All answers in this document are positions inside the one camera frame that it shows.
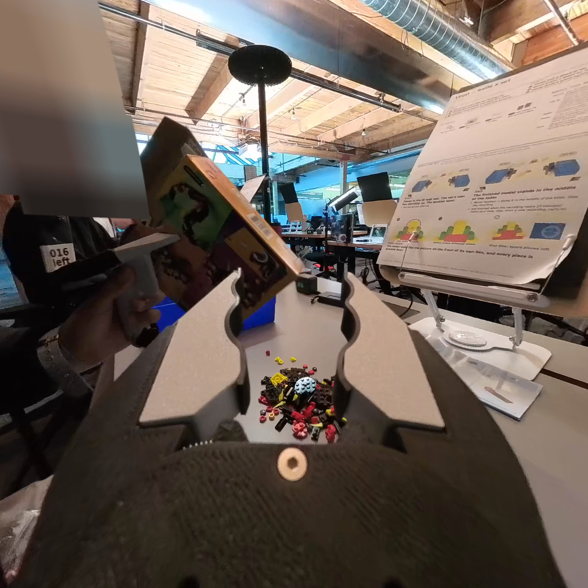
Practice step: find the black floor lamp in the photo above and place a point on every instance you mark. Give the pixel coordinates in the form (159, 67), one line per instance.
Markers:
(260, 64)

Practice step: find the pile of toy bricks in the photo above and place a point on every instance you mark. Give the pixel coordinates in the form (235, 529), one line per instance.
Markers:
(298, 399)

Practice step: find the person's left hand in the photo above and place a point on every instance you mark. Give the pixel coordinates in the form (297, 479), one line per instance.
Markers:
(96, 321)

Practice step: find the small black charger device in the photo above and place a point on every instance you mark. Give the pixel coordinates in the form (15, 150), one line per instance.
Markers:
(307, 285)

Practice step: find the black power adapter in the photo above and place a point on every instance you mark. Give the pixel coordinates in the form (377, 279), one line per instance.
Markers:
(330, 298)

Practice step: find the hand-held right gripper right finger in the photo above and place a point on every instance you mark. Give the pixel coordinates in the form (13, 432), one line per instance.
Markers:
(390, 367)

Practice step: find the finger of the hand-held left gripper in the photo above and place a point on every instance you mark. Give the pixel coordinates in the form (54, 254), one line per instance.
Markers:
(147, 246)

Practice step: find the open light blue booklet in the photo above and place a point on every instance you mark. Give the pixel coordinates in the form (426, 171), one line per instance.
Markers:
(496, 386)

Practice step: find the blue plastic bin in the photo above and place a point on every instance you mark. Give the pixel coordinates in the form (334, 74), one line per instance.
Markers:
(259, 317)

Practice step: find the task sheet on stand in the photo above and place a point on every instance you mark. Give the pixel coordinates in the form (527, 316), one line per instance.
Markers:
(477, 342)

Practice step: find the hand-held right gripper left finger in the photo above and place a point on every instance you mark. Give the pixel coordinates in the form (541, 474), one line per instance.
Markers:
(193, 363)

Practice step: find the studio light panel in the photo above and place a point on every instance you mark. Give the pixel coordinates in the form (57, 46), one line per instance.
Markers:
(343, 201)

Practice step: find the silver ventilation duct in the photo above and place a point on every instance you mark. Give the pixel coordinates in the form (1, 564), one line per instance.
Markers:
(436, 27)

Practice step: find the yellow cardboard toy box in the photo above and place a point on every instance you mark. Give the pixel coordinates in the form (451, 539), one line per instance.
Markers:
(216, 229)

